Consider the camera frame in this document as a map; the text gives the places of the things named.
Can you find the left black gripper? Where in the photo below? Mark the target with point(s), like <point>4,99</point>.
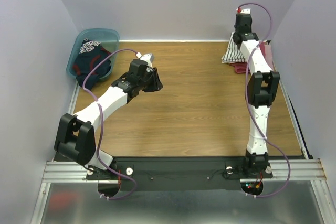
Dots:
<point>157,85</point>

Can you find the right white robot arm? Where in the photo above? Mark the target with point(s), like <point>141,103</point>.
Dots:
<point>261,89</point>

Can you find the teal plastic bin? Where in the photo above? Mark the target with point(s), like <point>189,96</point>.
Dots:
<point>109,39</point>

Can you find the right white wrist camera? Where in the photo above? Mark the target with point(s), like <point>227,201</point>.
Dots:
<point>243,11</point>

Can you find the folded red tank top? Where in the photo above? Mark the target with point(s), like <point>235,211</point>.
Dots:
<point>239,67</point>

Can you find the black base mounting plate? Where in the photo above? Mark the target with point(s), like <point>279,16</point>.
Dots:
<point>185,173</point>

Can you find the striped white tank top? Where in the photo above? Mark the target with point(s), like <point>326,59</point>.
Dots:
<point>232,54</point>

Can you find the navy blue tank top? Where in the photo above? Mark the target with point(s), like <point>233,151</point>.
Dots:
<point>91,54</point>

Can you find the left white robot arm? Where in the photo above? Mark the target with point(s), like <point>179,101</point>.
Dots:
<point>96,113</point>

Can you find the aluminium frame rail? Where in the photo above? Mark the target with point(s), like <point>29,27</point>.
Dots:
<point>74,143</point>

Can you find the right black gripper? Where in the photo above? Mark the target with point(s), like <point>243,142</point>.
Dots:
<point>243,21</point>

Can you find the folded pink tank top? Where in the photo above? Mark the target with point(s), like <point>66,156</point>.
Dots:
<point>267,53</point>

